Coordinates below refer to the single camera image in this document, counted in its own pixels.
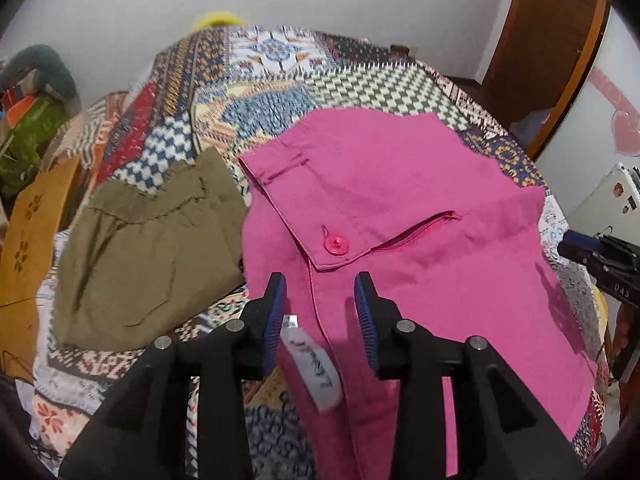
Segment patchwork patterned bedspread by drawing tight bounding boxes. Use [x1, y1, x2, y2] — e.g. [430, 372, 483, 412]
[35, 27, 599, 479]

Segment pink pants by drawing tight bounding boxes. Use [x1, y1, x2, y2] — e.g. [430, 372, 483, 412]
[240, 108, 596, 479]

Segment grey plush toy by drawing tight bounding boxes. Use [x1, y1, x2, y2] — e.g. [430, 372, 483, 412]
[1, 44, 77, 101]

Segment brown wooden door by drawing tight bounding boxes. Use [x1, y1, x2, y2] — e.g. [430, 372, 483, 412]
[482, 0, 606, 128]

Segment wooden lap desk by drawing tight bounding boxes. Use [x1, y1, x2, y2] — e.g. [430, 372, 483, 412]
[0, 156, 80, 382]

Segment wooden wardrobe with hearts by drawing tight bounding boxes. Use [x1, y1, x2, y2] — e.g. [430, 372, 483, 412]
[536, 10, 639, 243]

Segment olive green folded garment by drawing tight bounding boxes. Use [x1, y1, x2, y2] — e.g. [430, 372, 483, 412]
[52, 148, 246, 351]

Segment yellow curved headboard tube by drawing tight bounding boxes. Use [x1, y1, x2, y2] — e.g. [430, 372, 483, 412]
[192, 11, 246, 32]

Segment green storage bag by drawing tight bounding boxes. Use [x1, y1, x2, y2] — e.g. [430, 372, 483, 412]
[1, 94, 68, 200]

